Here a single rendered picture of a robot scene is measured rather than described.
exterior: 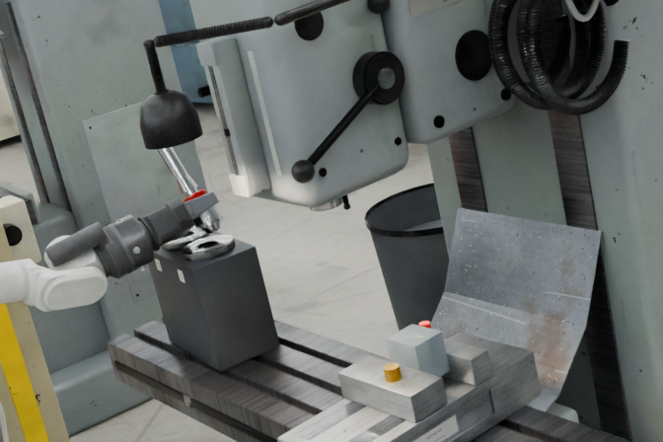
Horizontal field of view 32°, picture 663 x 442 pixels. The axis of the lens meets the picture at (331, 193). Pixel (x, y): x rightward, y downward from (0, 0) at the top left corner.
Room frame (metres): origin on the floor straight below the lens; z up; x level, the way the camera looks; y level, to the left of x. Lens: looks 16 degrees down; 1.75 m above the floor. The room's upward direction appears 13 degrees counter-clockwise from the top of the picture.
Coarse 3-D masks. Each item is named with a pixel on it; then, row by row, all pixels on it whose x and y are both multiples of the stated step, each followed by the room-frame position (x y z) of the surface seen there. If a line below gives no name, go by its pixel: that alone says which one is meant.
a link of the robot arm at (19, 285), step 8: (0, 264) 1.78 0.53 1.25; (8, 264) 1.78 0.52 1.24; (16, 264) 1.78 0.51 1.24; (0, 272) 1.76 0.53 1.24; (8, 272) 1.76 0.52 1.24; (16, 272) 1.77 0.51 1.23; (0, 280) 1.75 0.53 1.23; (8, 280) 1.76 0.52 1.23; (16, 280) 1.76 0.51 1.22; (0, 288) 1.75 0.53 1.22; (8, 288) 1.75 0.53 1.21; (16, 288) 1.76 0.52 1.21; (24, 288) 1.77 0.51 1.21; (0, 296) 1.75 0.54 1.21; (8, 296) 1.76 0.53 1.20; (16, 296) 1.76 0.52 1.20
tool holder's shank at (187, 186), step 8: (160, 152) 1.96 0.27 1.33; (168, 152) 1.96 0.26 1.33; (168, 160) 1.96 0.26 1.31; (176, 160) 1.96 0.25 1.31; (176, 168) 1.95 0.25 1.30; (176, 176) 1.95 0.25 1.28; (184, 176) 1.95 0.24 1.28; (184, 184) 1.94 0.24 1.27; (192, 184) 1.94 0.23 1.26; (184, 192) 1.94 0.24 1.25; (192, 192) 1.94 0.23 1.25
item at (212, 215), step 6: (210, 210) 1.92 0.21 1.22; (216, 210) 1.93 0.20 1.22; (198, 216) 1.91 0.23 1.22; (204, 216) 1.91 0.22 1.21; (210, 216) 1.91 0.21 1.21; (216, 216) 1.92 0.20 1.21; (198, 222) 1.91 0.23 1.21; (204, 222) 1.91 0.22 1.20; (210, 222) 1.91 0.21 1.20; (198, 228) 1.92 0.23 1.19; (204, 228) 1.91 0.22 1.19
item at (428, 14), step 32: (416, 0) 1.56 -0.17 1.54; (448, 0) 1.59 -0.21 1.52; (480, 0) 1.62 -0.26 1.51; (416, 32) 1.56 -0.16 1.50; (448, 32) 1.59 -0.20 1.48; (480, 32) 1.61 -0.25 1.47; (416, 64) 1.55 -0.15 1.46; (448, 64) 1.58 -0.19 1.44; (480, 64) 1.61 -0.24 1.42; (416, 96) 1.55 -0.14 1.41; (448, 96) 1.57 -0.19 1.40; (480, 96) 1.61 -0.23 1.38; (512, 96) 1.64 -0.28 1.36; (416, 128) 1.56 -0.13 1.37; (448, 128) 1.57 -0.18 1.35
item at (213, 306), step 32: (160, 256) 1.95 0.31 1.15; (192, 256) 1.87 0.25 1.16; (224, 256) 1.87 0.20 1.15; (256, 256) 1.88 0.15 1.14; (160, 288) 1.99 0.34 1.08; (192, 288) 1.85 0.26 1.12; (224, 288) 1.85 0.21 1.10; (256, 288) 1.87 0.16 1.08; (192, 320) 1.88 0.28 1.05; (224, 320) 1.84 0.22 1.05; (256, 320) 1.87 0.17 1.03; (192, 352) 1.92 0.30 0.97; (224, 352) 1.83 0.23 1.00; (256, 352) 1.86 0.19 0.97
